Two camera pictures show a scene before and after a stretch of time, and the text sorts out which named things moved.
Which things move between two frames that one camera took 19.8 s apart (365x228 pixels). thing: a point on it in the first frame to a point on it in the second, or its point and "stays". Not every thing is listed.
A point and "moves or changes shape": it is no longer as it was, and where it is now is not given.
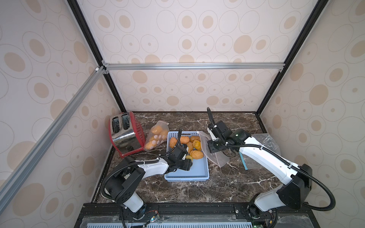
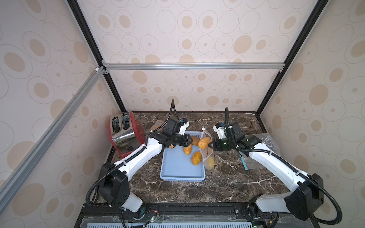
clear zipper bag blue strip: [266, 141] stays
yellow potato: [189, 157] to [210, 163]
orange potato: [190, 147] stays
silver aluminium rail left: [9, 184] stays
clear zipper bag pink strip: [221, 157] moves or changes shape
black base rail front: [197, 215] stays
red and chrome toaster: [126, 134] stays
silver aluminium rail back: [194, 66] stays
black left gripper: [188, 164] to [187, 142]
